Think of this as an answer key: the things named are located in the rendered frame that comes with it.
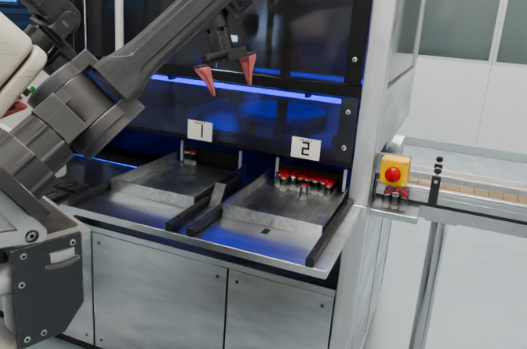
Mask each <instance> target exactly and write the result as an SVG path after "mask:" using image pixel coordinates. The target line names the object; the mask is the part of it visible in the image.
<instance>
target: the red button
mask: <svg viewBox="0 0 527 349"><path fill-rule="evenodd" d="M400 177H401V172H400V170H399V169H398V168H396V167H390V168H388V169H387V171H386V172H385V178H386V179H387V181H389V182H391V183H395V182H397V181H399V179H400Z"/></svg>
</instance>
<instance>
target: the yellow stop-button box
mask: <svg viewBox="0 0 527 349"><path fill-rule="evenodd" d="M411 161H412V156H408V155H399V154H394V153H388V152H386V153H385V155H384V156H383V158H382V162H381V168H380V178H379V183H381V184H388V185H393V186H397V187H406V184H407V182H408V180H409V170H410V166H411ZM390 167H396V168H398V169H399V170H400V172H401V177H400V179H399V181H397V182H395V183H391V182H389V181H387V179H386V178H385V172H386V171H387V169H388V168H390Z"/></svg>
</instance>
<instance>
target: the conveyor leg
mask: <svg viewBox="0 0 527 349"><path fill-rule="evenodd" d="M424 219H425V220H428V221H431V227H430V231H429V236H428V240H427V249H426V253H425V258H424V262H423V271H422V275H421V280H420V288H419V293H418V297H417V302H416V310H415V315H414V319H413V327H412V332H411V337H410V341H409V349H425V347H426V343H427V335H428V331H429V327H430V322H431V315H432V311H433V306H434V298H435V293H436V289H437V285H438V277H439V273H440V269H441V265H442V257H443V253H444V248H445V240H446V236H447V231H448V227H449V225H452V226H457V224H451V223H446V222H442V221H438V220H431V219H427V218H424Z"/></svg>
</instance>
